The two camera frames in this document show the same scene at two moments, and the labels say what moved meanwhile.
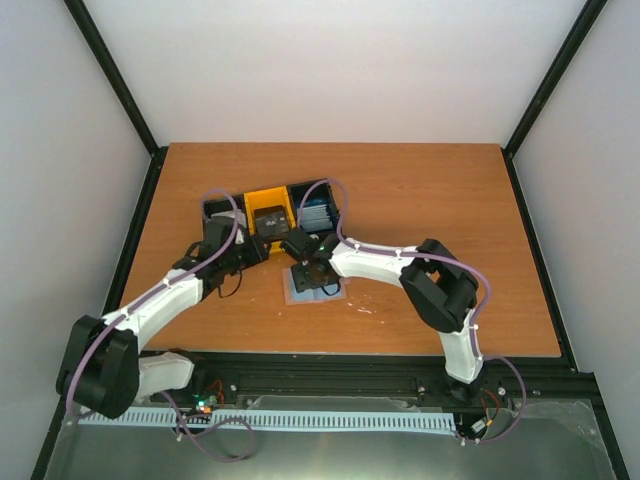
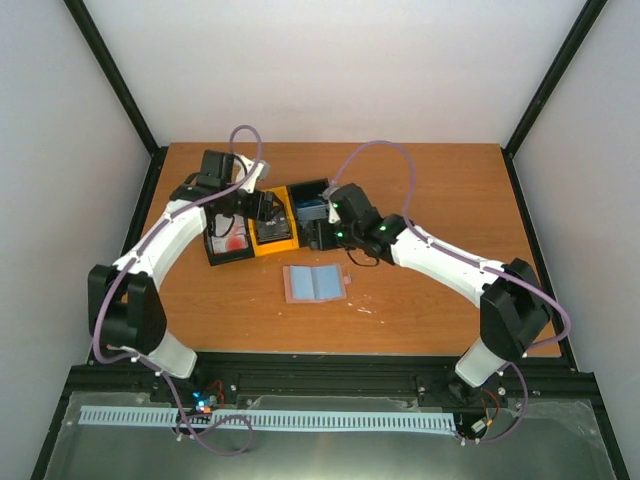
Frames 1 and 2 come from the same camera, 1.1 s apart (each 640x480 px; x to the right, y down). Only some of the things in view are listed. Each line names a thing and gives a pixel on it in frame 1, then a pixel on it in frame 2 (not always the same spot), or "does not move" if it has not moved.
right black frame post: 579,30 does not move
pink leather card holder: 317,294 does not move
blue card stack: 315,216 does not move
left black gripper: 257,254 -> 264,206
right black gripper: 302,284 -> 318,238
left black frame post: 97,45 does not move
